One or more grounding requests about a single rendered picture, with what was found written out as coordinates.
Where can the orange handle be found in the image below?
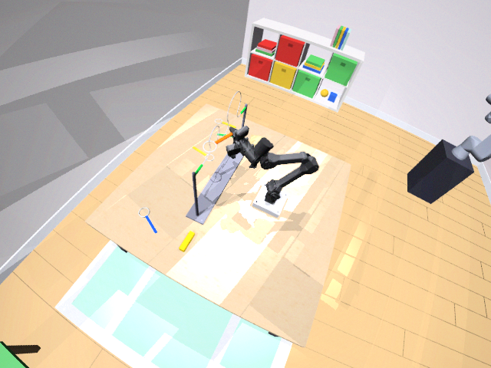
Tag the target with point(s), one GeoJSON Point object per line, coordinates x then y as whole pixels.
{"type": "Point", "coordinates": [217, 142]}

